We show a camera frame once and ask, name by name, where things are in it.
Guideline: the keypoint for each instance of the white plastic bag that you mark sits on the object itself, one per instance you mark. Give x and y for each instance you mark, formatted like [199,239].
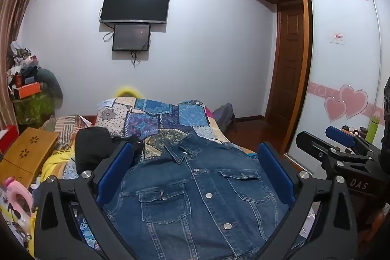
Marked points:
[19,51]

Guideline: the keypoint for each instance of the striped bed sheet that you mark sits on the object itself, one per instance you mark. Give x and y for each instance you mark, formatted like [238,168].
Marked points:
[67,129]

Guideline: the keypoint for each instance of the black garment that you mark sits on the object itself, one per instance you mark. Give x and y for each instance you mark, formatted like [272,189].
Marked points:
[94,147]

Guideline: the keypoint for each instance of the grey plush bundle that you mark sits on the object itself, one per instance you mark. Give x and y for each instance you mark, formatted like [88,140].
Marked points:
[51,86]

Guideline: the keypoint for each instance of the grey backpack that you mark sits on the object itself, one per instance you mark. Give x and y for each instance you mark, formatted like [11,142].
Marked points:
[224,116]

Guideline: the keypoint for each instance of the yellow round object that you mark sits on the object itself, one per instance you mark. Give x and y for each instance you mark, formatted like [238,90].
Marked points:
[128,92]

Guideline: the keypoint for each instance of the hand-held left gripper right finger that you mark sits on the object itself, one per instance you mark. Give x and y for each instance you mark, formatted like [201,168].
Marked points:
[275,171]

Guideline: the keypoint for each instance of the orange box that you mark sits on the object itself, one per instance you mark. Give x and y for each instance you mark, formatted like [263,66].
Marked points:
[29,90]

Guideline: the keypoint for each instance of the wall-mounted black television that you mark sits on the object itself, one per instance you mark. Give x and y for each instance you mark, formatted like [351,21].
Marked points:
[135,5]

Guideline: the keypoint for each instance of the green thermos bottle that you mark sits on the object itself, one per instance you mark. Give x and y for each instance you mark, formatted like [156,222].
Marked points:
[372,129]

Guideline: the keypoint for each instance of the pink toy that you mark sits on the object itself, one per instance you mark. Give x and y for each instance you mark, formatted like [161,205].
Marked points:
[18,196]

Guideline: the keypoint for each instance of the striped brown curtain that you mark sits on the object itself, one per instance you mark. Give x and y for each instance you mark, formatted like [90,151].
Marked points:
[12,34]

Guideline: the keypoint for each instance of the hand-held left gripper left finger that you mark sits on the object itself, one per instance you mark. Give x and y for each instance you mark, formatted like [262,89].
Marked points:
[117,168]

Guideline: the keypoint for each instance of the blue denim jacket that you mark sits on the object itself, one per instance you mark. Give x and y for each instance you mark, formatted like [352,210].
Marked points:
[198,187]

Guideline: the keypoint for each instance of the green storage box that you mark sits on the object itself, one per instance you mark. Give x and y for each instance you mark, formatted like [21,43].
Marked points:
[33,107]

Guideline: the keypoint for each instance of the wooden wardrobe with sliding doors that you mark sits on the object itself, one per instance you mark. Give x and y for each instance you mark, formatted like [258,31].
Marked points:
[341,49]

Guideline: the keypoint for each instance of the brown wooden door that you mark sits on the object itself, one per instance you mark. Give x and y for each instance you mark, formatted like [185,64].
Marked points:
[288,71]

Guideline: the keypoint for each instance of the small wall-mounted monitor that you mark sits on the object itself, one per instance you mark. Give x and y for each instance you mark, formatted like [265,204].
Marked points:
[131,37]

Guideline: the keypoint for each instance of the red tissue box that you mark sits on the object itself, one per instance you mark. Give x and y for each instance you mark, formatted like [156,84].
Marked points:
[7,135]

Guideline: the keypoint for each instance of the yellow blanket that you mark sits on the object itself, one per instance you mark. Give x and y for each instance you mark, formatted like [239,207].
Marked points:
[54,162]

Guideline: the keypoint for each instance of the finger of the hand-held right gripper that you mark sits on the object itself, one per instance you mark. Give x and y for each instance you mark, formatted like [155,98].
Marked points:
[339,135]
[313,145]

